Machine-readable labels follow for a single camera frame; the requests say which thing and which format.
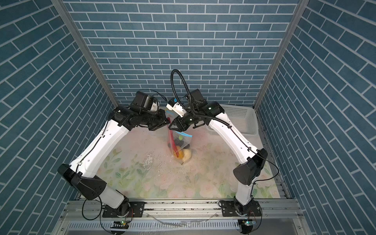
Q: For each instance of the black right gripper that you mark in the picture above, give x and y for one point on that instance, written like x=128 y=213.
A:
x=179 y=121

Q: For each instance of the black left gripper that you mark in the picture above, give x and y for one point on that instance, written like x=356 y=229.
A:
x=162 y=121

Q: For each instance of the red toy chili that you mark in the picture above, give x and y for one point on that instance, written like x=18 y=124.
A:
x=172 y=144

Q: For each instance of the clear zip top bag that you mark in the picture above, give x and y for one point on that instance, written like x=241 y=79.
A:
x=174 y=135

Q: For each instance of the yellow toy fruit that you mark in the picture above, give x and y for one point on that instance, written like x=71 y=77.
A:
x=179 y=154

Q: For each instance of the cream toy bun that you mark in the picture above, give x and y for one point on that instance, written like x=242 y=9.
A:
x=187 y=154

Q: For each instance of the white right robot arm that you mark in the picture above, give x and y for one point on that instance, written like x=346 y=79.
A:
x=250 y=158

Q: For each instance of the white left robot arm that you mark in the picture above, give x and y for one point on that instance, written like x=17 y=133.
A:
x=81 y=173

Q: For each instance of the white plastic basket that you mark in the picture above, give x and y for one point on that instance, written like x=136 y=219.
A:
x=243 y=118

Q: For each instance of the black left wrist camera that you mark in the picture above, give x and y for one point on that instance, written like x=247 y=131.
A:
x=144 y=103

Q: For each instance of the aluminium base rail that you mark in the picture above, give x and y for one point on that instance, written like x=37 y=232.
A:
x=184 y=217

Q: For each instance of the aluminium left corner post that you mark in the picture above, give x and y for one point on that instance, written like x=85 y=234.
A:
x=72 y=28

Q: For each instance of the aluminium corner post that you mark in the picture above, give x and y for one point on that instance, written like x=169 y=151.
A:
x=72 y=28
x=281 y=50

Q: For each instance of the aluminium right corner post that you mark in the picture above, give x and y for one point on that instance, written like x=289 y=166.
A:
x=281 y=50

